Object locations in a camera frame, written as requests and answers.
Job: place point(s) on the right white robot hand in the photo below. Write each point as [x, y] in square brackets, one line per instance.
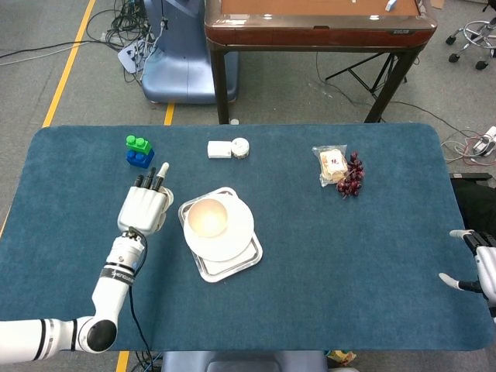
[486, 263]

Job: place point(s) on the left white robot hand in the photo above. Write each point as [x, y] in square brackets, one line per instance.
[141, 209]

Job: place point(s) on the blue purple robot base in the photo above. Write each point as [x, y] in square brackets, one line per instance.
[186, 58]

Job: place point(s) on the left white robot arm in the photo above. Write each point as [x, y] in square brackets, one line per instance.
[112, 286]

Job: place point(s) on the blue toy building block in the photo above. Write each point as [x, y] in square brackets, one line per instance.
[139, 159]

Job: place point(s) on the green toy building block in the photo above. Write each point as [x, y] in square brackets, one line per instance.
[138, 144]

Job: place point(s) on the cream bowl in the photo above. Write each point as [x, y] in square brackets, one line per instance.
[207, 217]

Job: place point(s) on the small white box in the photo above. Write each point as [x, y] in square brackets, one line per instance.
[219, 149]

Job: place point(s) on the white round plate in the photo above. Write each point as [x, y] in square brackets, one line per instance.
[236, 240]

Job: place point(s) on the silver metal tray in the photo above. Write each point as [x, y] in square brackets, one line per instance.
[232, 271]

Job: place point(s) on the white power strip with plugs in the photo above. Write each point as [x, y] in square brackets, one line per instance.
[486, 141]

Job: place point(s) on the dark red grape bunch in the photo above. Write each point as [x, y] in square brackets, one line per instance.
[352, 180]

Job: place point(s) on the yellow snack packet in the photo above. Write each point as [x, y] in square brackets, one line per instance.
[342, 357]

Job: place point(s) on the blue table cloth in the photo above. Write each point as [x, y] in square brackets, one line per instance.
[310, 252]

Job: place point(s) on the grey blue robot torso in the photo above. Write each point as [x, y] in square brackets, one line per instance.
[244, 362]

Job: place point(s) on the wrapped bread packet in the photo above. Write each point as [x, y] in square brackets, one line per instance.
[331, 162]

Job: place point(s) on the office chair wheel base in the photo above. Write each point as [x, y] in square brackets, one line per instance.
[474, 42]

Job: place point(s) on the brown mahjong table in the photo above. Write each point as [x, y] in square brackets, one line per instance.
[317, 27]

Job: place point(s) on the single white blue mahjong tile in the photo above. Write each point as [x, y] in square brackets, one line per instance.
[391, 4]

